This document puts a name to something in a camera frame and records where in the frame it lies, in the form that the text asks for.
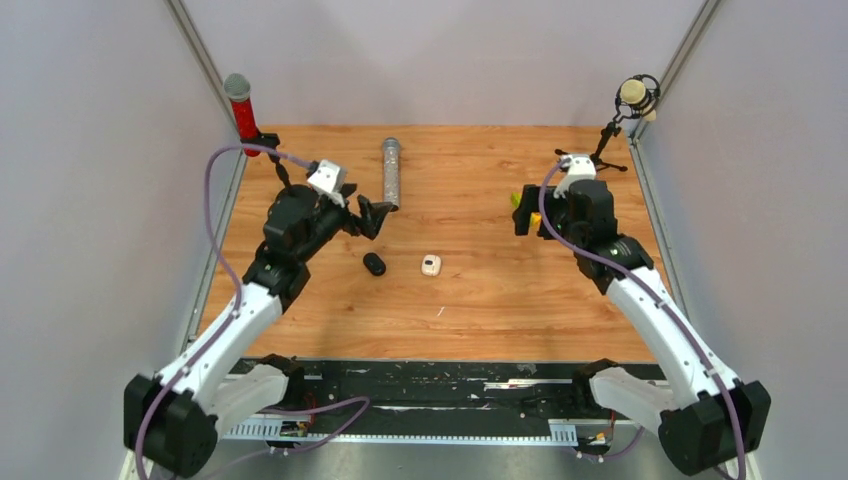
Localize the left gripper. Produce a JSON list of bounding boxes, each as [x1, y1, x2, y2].
[[294, 184, 392, 264]]

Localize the black earbud charging case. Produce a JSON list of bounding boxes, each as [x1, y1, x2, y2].
[[362, 252, 387, 277]]

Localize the white earbud case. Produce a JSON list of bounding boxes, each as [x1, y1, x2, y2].
[[421, 254, 443, 277]]

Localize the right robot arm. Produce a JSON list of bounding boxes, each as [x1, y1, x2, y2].
[[512, 179, 771, 476]]

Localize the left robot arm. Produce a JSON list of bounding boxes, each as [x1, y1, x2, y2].
[[123, 183, 396, 477]]

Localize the silver glitter microphone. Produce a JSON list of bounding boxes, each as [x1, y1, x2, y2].
[[382, 137, 401, 212]]

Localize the beige condenser microphone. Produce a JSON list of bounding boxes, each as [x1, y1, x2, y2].
[[616, 75, 661, 122]]

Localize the black tripod mic stand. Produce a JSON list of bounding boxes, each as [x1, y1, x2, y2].
[[589, 74, 661, 172]]

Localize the red glitter microphone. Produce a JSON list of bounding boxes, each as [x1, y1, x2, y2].
[[223, 73, 260, 143]]

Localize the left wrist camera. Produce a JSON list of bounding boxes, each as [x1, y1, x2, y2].
[[307, 159, 347, 208]]

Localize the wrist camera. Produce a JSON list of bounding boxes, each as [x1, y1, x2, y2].
[[553, 153, 597, 199], [307, 159, 347, 208]]

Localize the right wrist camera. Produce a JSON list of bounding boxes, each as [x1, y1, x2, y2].
[[553, 153, 597, 199]]

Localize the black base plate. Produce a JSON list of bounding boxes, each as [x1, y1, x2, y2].
[[225, 358, 664, 439]]

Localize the slotted cable duct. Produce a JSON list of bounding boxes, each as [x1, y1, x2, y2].
[[221, 417, 579, 446]]

